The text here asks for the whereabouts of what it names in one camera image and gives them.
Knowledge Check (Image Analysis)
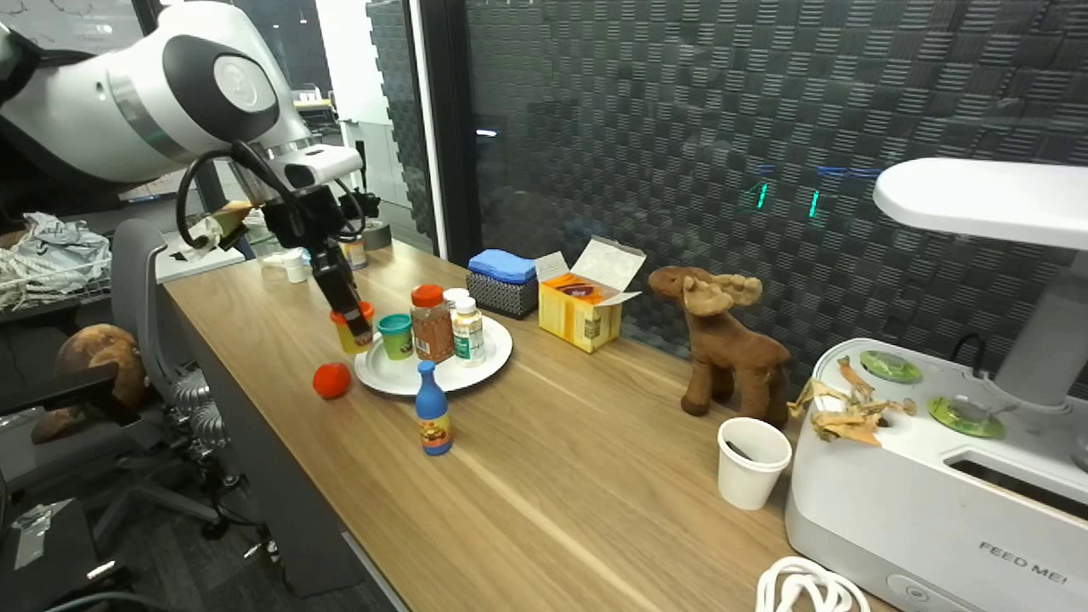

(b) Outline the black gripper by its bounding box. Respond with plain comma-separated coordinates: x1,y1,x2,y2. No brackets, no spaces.
260,184,385,332

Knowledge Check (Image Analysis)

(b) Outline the green dough can teal lid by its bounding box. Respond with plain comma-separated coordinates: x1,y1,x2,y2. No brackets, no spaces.
375,311,417,364

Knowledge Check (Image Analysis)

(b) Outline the brown spice bottle orange lid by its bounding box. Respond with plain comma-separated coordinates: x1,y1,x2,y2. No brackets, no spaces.
406,283,455,366

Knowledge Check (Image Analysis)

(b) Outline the white bottle green label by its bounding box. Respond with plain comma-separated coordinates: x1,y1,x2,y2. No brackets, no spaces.
447,304,485,364

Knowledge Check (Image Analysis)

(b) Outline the blue toy bottle colourful label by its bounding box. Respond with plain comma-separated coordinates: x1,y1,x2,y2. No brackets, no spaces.
410,358,455,459

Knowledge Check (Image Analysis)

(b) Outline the white paper plate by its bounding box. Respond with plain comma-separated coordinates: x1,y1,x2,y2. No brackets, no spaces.
349,311,518,397

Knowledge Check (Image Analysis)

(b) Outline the grey metal tin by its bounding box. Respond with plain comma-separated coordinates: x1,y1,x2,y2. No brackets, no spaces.
357,218,396,256

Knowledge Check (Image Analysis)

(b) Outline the red toy strawberry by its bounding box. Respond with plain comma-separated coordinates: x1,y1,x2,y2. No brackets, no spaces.
309,359,352,403

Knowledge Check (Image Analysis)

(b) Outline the white side table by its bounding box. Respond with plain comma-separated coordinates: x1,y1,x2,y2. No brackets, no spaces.
149,237,252,286

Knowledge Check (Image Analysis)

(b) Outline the grey woven basket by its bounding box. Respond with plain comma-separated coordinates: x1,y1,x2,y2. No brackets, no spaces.
462,270,541,320

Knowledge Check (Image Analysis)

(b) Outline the blue folded cloth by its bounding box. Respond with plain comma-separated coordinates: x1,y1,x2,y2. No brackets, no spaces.
464,244,541,286

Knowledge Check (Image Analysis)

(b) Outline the grey office chair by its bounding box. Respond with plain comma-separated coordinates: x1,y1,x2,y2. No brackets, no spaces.
64,215,286,572

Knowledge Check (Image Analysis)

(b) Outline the open yellow cardboard box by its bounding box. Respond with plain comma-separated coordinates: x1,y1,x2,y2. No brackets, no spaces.
533,233,649,358

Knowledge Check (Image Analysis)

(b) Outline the brown plush toy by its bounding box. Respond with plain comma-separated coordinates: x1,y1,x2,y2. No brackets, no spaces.
30,320,151,449

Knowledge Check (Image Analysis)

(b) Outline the pile of patterned cloth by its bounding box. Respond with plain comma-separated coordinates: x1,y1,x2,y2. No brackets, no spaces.
0,211,115,320

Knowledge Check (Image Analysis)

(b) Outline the brown moose plush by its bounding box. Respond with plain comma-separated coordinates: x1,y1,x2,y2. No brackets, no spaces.
647,263,796,428

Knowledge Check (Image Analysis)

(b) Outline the white paper cup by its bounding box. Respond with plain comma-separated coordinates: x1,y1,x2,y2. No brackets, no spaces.
715,416,796,512

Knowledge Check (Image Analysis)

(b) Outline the dried brown plant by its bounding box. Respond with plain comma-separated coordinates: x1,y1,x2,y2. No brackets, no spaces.
787,354,916,449

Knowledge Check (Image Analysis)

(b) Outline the white indoor garden appliance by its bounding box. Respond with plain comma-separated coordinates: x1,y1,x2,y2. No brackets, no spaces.
783,154,1088,612

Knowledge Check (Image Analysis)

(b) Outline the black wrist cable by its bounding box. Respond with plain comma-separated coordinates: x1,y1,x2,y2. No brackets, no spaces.
168,143,300,256

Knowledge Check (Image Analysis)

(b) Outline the white coiled rope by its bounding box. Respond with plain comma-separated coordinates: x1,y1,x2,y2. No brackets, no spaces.
754,551,875,612

